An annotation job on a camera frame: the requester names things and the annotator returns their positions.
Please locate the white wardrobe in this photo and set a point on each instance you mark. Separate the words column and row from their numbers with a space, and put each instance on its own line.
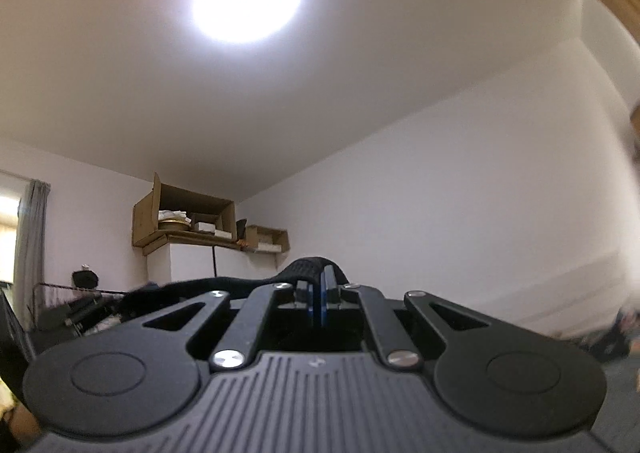
column 190, row 263

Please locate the white flat box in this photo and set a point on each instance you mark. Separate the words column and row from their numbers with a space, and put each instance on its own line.
column 207, row 228

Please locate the small cardboard box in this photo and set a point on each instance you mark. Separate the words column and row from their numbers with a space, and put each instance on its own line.
column 267, row 235

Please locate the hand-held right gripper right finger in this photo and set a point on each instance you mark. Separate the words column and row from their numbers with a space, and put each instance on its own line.
column 326, row 300

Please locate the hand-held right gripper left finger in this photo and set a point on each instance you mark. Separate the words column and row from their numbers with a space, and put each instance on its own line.
column 312, row 305

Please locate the grey curtain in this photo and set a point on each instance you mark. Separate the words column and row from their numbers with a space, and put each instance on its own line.
column 31, row 253

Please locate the window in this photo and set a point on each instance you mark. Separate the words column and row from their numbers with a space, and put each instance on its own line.
column 7, row 228

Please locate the metal clothes rack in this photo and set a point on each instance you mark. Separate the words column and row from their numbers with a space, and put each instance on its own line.
column 75, row 313

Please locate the black crew-neck sweater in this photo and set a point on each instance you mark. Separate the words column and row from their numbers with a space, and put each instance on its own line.
column 320, row 265

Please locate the large cardboard box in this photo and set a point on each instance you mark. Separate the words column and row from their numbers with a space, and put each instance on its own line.
column 150, row 213

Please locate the round tan tin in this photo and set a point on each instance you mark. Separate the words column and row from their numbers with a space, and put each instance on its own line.
column 172, row 224

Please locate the black round object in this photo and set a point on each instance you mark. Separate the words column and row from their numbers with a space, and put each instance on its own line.
column 85, row 278

